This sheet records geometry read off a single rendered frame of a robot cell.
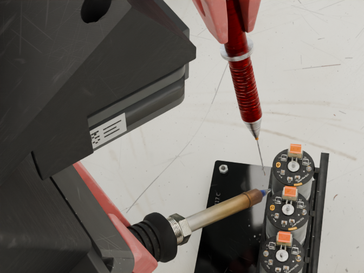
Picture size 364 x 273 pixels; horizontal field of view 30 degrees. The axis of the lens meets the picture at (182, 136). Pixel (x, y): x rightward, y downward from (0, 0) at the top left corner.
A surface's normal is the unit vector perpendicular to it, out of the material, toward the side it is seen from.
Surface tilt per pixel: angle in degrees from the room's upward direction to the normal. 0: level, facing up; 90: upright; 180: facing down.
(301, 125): 0
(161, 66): 90
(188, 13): 0
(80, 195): 61
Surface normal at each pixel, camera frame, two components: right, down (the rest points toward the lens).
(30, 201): 0.67, -0.70
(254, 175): -0.10, -0.49
